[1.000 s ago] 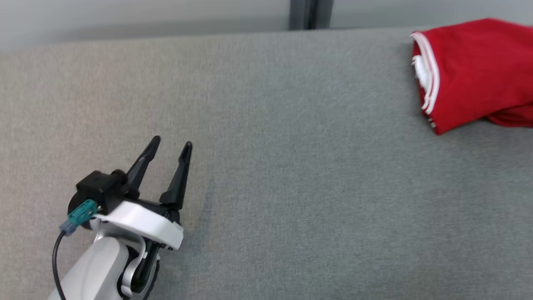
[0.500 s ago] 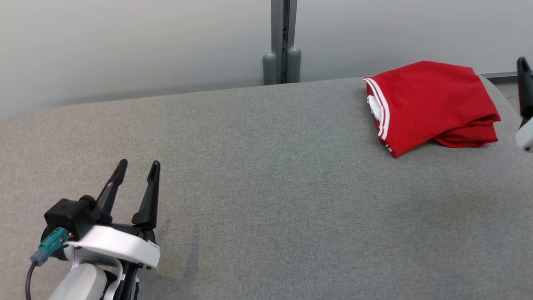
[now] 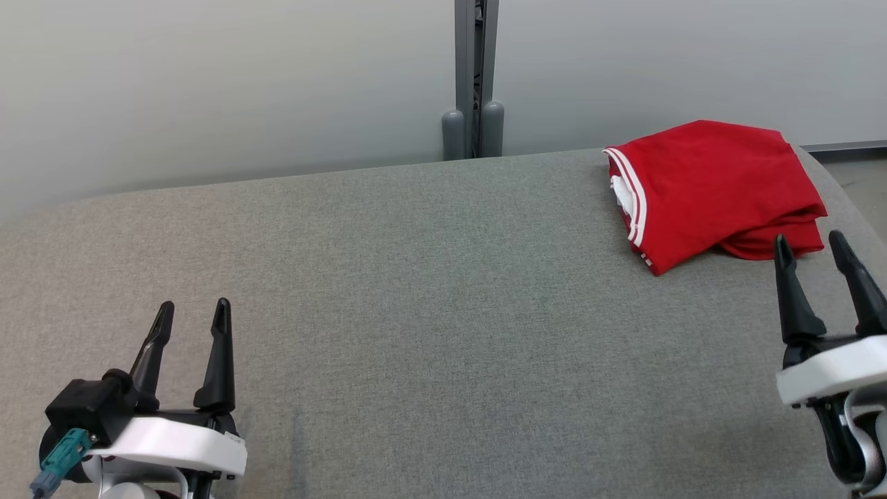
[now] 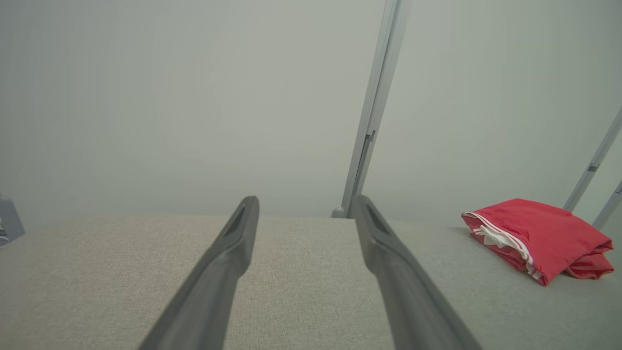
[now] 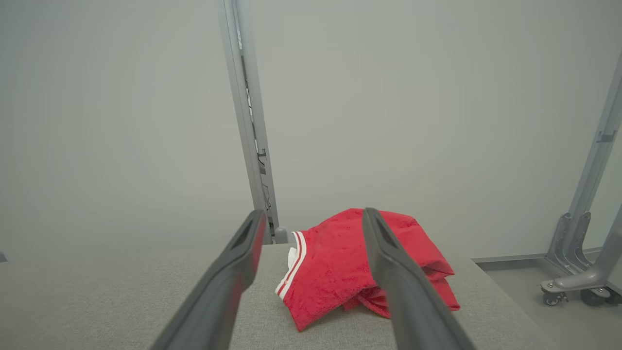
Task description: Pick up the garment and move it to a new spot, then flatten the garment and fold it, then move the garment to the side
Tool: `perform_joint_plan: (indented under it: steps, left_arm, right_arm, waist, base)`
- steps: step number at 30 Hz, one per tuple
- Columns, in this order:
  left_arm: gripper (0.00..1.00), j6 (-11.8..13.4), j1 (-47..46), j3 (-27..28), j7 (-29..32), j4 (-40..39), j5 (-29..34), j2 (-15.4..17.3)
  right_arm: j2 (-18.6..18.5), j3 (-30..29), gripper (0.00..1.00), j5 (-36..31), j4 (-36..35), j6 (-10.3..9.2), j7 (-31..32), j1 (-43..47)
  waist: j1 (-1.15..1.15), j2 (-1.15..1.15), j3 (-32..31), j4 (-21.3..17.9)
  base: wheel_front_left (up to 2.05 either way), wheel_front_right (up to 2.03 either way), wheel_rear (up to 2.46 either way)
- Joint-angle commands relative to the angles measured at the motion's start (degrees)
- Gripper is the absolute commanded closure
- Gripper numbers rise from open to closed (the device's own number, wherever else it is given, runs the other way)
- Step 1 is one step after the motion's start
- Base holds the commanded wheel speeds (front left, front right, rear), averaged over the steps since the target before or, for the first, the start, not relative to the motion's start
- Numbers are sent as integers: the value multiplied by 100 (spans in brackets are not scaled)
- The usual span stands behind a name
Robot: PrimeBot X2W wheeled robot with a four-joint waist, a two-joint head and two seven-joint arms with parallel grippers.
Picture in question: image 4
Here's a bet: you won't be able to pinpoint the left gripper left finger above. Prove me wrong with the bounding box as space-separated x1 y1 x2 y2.
138 196 260 350

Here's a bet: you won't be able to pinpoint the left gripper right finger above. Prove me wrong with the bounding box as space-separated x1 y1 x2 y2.
351 195 482 350

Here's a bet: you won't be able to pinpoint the red basketball jersey white sleeves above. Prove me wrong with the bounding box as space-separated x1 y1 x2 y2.
462 198 614 286

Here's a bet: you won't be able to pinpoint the red shorts white trim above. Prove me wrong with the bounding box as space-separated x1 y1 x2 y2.
564 250 615 280

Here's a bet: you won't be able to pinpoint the grey blurry object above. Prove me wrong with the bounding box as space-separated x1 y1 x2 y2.
0 193 26 246

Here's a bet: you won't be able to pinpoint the grey metal pole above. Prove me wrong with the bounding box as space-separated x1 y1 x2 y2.
593 181 622 230
564 107 622 212

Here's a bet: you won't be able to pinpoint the grey metal partition post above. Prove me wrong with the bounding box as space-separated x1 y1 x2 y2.
340 0 411 218

